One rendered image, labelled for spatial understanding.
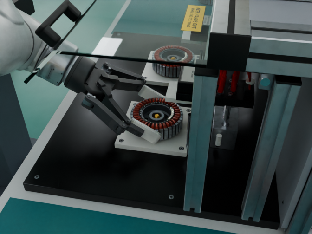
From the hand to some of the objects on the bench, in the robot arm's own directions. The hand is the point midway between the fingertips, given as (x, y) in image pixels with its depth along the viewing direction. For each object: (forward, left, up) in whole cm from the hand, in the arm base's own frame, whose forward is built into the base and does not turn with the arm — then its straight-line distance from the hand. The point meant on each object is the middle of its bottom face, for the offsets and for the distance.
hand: (155, 116), depth 78 cm
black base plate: (+1, +12, -5) cm, 13 cm away
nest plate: (-1, +24, -3) cm, 24 cm away
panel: (+25, +14, -3) cm, 28 cm away
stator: (0, 0, -2) cm, 2 cm away
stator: (-1, +24, -2) cm, 24 cm away
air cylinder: (+15, +1, -3) cm, 15 cm away
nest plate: (0, 0, -3) cm, 3 cm away
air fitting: (+14, -4, -2) cm, 14 cm away
